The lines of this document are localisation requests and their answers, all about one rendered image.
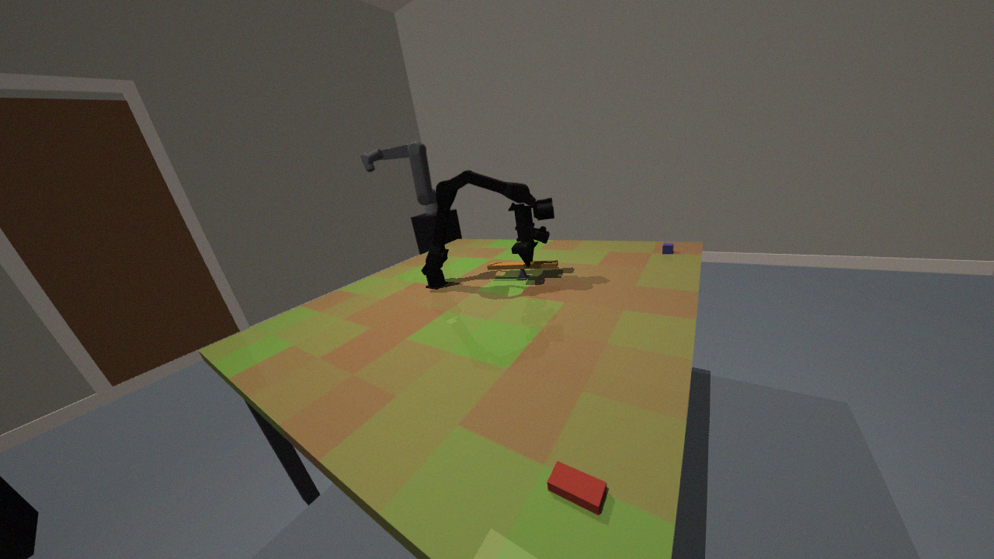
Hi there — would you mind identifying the orange bar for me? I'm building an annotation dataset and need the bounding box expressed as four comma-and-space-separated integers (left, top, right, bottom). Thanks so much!
487, 260, 558, 270

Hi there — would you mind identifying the red rectangular block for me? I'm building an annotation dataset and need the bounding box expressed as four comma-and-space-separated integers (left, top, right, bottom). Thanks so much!
547, 461, 606, 515

